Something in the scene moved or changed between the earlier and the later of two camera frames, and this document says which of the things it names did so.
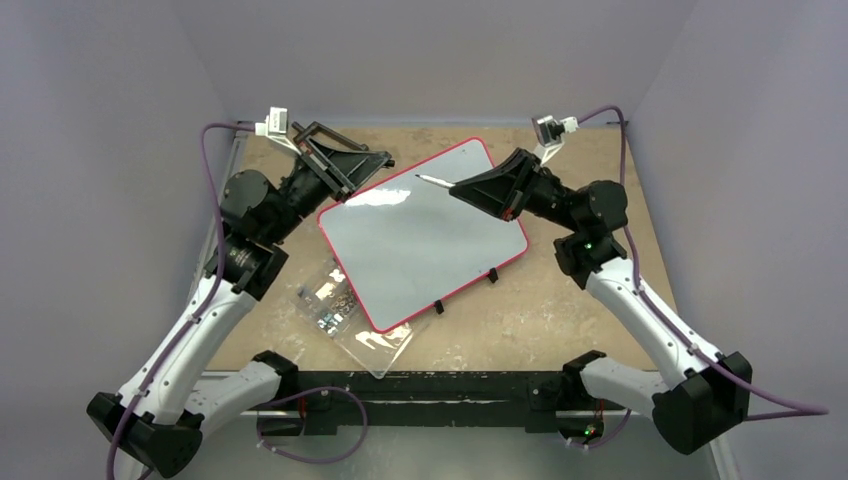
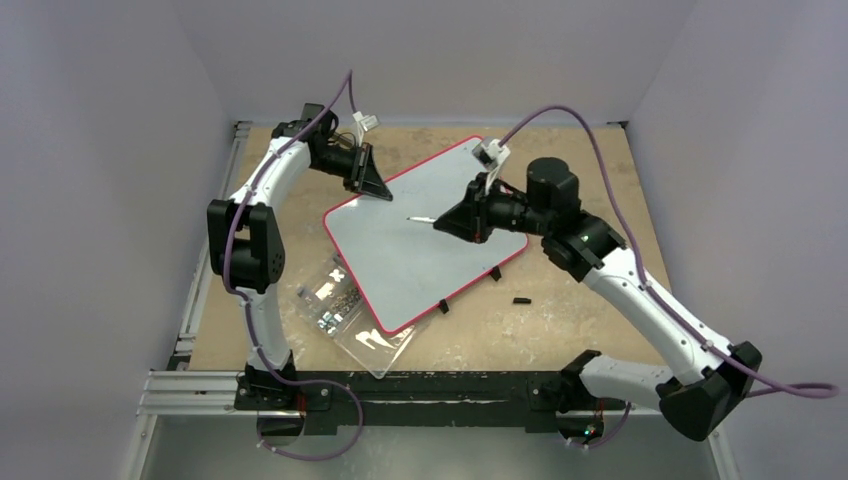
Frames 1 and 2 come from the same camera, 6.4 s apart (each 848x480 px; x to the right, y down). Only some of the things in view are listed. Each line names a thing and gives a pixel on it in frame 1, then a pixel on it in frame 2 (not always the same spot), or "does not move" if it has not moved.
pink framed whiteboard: x=404 y=244 does not move
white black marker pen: x=435 y=181 -> x=424 y=219
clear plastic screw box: x=326 y=296 does not move
